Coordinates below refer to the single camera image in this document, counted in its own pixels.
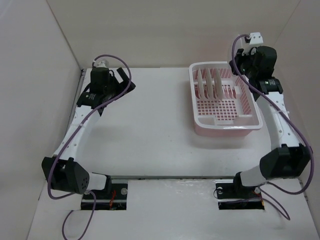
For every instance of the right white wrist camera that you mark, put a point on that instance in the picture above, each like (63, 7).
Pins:
(254, 40)

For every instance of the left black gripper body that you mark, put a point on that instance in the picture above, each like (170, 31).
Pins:
(114, 86)

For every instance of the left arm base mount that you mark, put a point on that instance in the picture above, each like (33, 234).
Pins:
(114, 199)

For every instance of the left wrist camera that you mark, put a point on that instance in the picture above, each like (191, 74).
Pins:
(101, 64)

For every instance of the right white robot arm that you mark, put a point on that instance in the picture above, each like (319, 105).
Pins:
(290, 153)

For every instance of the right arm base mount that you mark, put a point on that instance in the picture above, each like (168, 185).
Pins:
(231, 197)

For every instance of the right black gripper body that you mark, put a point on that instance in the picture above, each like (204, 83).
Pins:
(244, 63)

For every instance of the white plate with characters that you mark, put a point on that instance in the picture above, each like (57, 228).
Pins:
(218, 84)

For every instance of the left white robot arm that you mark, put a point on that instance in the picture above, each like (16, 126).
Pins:
(63, 171)

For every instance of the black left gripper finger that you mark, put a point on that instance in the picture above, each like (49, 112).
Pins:
(101, 109)
(126, 86)

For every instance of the pink plastic dish rack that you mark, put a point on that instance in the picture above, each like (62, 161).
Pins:
(236, 115)

